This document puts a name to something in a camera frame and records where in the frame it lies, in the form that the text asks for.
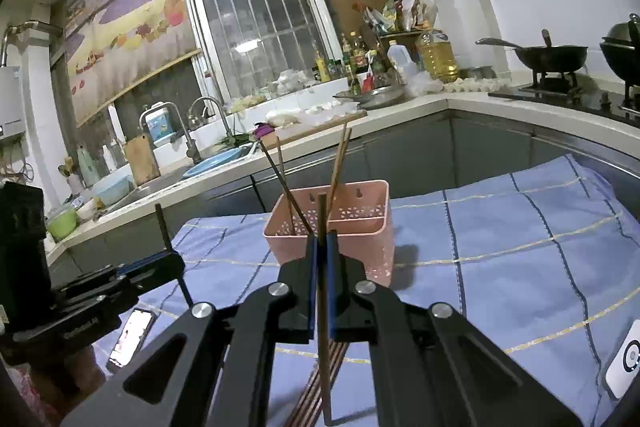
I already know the grey kitchen counter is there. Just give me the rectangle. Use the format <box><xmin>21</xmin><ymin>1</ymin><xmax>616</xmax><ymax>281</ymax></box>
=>
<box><xmin>45</xmin><ymin>94</ymin><xmax>640</xmax><ymax>278</ymax></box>

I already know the pile of chopsticks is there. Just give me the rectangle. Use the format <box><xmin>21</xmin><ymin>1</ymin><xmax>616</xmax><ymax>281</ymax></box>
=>
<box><xmin>282</xmin><ymin>341</ymin><xmax>348</xmax><ymax>427</ymax></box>

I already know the pale green bottle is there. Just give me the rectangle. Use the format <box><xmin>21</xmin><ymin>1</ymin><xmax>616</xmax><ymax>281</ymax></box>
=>
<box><xmin>75</xmin><ymin>146</ymin><xmax>101</xmax><ymax>188</ymax></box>

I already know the green bowl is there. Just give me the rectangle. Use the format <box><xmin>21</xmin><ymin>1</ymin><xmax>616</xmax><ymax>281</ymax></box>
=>
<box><xmin>46</xmin><ymin>206</ymin><xmax>80</xmax><ymax>242</ymax></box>

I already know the black wok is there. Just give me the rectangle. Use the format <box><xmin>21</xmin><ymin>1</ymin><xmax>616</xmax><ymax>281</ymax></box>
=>
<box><xmin>475</xmin><ymin>29</ymin><xmax>590</xmax><ymax>72</ymax></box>

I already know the large cooking oil bottle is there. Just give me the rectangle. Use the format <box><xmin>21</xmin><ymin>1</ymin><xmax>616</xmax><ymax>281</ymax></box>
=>
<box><xmin>416</xmin><ymin>29</ymin><xmax>460</xmax><ymax>84</ymax></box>

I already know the metal flue pipe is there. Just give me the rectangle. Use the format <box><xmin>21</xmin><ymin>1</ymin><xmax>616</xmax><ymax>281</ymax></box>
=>
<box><xmin>0</xmin><ymin>21</ymin><xmax>63</xmax><ymax>68</ymax></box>

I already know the smartphone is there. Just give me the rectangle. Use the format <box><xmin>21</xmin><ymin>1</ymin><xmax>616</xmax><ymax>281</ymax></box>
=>
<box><xmin>106</xmin><ymin>307</ymin><xmax>157</xmax><ymax>369</ymax></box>

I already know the brown wooden chopstick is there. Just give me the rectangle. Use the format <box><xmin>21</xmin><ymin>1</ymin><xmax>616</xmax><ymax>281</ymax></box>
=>
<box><xmin>317</xmin><ymin>193</ymin><xmax>332</xmax><ymax>426</ymax></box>
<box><xmin>327</xmin><ymin>123</ymin><xmax>348</xmax><ymax>208</ymax></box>
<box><xmin>330</xmin><ymin>128</ymin><xmax>353</xmax><ymax>208</ymax></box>
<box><xmin>276</xmin><ymin>136</ymin><xmax>296</xmax><ymax>235</ymax></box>

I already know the white water heater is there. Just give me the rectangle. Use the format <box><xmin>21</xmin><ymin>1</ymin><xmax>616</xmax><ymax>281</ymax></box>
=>
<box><xmin>0</xmin><ymin>67</ymin><xmax>27</xmax><ymax>140</ymax></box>

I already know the black pot with lid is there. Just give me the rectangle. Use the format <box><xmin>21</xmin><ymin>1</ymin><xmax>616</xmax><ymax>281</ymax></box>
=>
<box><xmin>599</xmin><ymin>13</ymin><xmax>640</xmax><ymax>82</ymax></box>

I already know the row of condiment bottles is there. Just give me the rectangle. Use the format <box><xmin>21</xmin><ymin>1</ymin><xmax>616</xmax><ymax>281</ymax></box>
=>
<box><xmin>312</xmin><ymin>32</ymin><xmax>388</xmax><ymax>95</ymax></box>

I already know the pink plastic utensil basket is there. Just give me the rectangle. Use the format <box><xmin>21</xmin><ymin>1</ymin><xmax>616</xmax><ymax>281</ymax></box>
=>
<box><xmin>263</xmin><ymin>179</ymin><xmax>396</xmax><ymax>289</ymax></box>

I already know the white plastic jug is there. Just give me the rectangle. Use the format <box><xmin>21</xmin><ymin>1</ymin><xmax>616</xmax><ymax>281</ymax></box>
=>
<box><xmin>387</xmin><ymin>41</ymin><xmax>420</xmax><ymax>85</ymax></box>

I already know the small wooden cutting board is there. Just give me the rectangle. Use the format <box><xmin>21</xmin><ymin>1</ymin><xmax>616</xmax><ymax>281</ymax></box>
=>
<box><xmin>122</xmin><ymin>133</ymin><xmax>162</xmax><ymax>186</ymax></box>

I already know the metal basin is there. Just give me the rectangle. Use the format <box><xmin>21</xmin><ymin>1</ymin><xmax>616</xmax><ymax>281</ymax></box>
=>
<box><xmin>333</xmin><ymin>86</ymin><xmax>406</xmax><ymax>110</ymax></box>

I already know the angular metal faucet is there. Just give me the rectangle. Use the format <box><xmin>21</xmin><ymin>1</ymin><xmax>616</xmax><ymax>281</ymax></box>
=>
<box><xmin>139</xmin><ymin>103</ymin><xmax>202</xmax><ymax>164</ymax></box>

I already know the black gas stove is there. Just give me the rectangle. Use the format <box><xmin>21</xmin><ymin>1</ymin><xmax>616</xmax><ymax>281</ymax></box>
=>
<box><xmin>487</xmin><ymin>77</ymin><xmax>640</xmax><ymax>128</ymax></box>

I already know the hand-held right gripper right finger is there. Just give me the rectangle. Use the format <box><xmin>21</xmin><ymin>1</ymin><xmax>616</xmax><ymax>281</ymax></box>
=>
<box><xmin>325</xmin><ymin>232</ymin><xmax>584</xmax><ymax>427</ymax></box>

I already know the light blue bowl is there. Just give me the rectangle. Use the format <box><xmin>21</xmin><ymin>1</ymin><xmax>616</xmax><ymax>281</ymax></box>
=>
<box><xmin>92</xmin><ymin>174</ymin><xmax>136</xmax><ymax>208</ymax></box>

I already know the long wooden cutting board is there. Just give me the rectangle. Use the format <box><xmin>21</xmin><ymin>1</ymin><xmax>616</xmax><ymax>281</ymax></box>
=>
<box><xmin>272</xmin><ymin>109</ymin><xmax>368</xmax><ymax>142</ymax></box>

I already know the gooseneck metal faucet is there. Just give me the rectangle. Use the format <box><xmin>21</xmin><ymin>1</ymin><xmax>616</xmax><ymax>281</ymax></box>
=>
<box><xmin>187</xmin><ymin>96</ymin><xmax>233</xmax><ymax>142</ymax></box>

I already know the barred kitchen window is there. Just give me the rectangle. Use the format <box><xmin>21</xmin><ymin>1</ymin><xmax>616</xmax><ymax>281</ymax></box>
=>
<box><xmin>177</xmin><ymin>0</ymin><xmax>361</xmax><ymax>108</ymax></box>

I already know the blue plastic basin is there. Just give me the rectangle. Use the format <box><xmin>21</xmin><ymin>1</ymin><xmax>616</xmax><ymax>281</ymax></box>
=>
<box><xmin>181</xmin><ymin>151</ymin><xmax>246</xmax><ymax>180</ymax></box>

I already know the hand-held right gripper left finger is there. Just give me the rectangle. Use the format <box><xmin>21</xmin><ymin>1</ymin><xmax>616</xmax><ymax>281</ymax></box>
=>
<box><xmin>60</xmin><ymin>234</ymin><xmax>319</xmax><ymax>427</ymax></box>

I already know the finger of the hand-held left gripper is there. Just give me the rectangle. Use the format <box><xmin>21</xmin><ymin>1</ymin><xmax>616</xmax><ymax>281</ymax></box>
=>
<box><xmin>52</xmin><ymin>251</ymin><xmax>186</xmax><ymax>308</ymax></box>

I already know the person's left hand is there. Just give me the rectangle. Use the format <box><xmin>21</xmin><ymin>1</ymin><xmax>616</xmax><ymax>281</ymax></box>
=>
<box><xmin>25</xmin><ymin>347</ymin><xmax>107</xmax><ymax>413</ymax></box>

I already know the white blue water purifier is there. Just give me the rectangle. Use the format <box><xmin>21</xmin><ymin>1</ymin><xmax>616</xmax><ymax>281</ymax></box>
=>
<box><xmin>145</xmin><ymin>104</ymin><xmax>181</xmax><ymax>148</ymax></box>

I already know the fruit print wall poster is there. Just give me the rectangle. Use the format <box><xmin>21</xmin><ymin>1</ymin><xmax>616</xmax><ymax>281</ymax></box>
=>
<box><xmin>62</xmin><ymin>0</ymin><xmax>203</xmax><ymax>128</ymax></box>

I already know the pile of food packets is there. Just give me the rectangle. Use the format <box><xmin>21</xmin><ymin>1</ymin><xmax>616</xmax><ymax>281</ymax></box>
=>
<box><xmin>357</xmin><ymin>0</ymin><xmax>441</xmax><ymax>38</ymax></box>

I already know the steel sink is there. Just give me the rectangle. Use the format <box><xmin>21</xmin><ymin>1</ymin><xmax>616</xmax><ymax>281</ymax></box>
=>
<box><xmin>107</xmin><ymin>142</ymin><xmax>256</xmax><ymax>212</ymax></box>

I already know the blue checkered cloth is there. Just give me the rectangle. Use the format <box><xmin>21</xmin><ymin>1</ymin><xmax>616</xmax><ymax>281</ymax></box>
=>
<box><xmin>92</xmin><ymin>154</ymin><xmax>640</xmax><ymax>427</ymax></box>

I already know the dark chopstick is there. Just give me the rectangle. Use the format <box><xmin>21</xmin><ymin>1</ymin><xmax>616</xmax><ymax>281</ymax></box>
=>
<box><xmin>154</xmin><ymin>203</ymin><xmax>195</xmax><ymax>308</ymax></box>
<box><xmin>257</xmin><ymin>139</ymin><xmax>315</xmax><ymax>237</ymax></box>

